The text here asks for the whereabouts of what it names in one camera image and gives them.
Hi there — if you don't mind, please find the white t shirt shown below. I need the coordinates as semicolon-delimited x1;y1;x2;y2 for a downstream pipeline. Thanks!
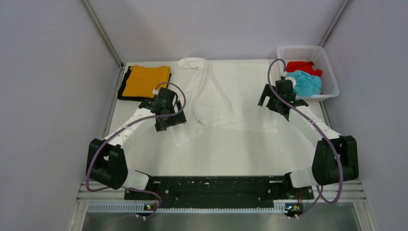
169;58;279;146

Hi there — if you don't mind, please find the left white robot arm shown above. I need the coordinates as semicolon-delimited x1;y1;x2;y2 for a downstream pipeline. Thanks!
86;88;187;199

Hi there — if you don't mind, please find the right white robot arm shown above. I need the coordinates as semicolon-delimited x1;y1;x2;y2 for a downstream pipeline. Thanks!
258;80;359;198

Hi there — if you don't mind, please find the teal t shirt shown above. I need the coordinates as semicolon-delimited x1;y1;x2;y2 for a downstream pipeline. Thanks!
287;70;322;97

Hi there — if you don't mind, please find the red t shirt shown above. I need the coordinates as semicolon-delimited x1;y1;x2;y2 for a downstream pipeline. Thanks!
286;61;323;77

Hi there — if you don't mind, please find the folded orange t shirt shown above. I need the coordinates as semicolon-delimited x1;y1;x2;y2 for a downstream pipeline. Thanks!
122;64;171;99

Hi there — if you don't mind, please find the white plastic basket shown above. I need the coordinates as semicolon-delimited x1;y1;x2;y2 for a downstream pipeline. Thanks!
277;45;340;101

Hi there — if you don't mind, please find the folded black t shirt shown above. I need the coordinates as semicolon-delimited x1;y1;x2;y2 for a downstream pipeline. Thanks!
117;66;172;103

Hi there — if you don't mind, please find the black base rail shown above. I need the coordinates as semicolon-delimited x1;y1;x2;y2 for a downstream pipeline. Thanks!
124;176;314;209

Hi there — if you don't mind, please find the white slotted cable duct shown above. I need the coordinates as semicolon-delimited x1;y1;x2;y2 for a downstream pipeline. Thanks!
88;202;301;214

